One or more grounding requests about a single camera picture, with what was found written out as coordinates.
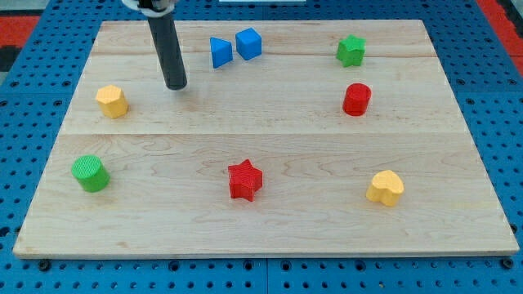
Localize blue cube block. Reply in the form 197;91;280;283
235;28;262;60

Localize wooden board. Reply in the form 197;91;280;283
13;20;519;260

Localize blue triangle block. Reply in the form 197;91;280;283
209;37;233;69

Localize yellow hexagon block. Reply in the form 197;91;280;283
96;85;129;118

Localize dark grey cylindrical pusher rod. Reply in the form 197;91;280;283
148;14;187;91

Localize red cylinder block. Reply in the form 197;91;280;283
342;83;372;116

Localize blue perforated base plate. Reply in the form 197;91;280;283
1;0;522;293

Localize green cylinder block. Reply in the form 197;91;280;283
71;154;110;193

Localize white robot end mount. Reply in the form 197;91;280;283
122;0;177;17

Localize red star block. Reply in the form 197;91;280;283
228;159;263;202

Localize yellow heart block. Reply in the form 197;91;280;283
365;170;405;207

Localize green star block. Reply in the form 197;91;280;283
336;34;366;67

